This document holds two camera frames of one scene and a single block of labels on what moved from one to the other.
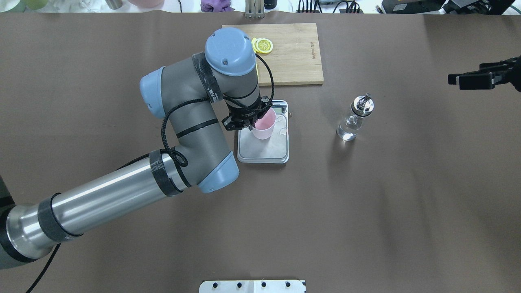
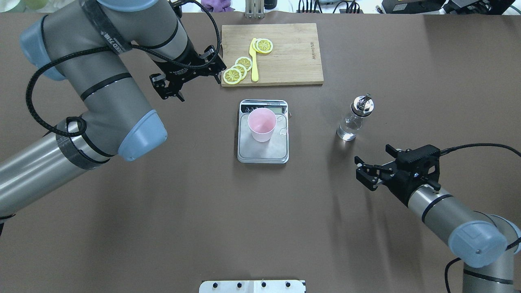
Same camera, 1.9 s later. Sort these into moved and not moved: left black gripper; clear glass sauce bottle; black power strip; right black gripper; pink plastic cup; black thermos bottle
Moved: left black gripper; right black gripper
Not moved: pink plastic cup; black power strip; black thermos bottle; clear glass sauce bottle
